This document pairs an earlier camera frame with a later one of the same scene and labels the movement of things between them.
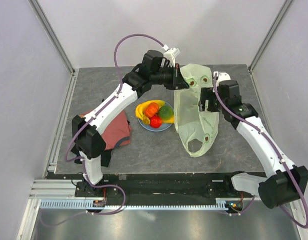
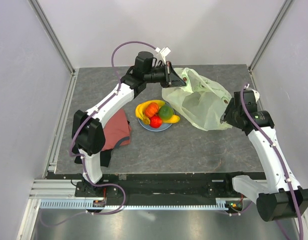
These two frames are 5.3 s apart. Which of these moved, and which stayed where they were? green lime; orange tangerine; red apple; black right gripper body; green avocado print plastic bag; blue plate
Moved: green avocado print plastic bag; black right gripper body
Stayed: green lime; red apple; blue plate; orange tangerine
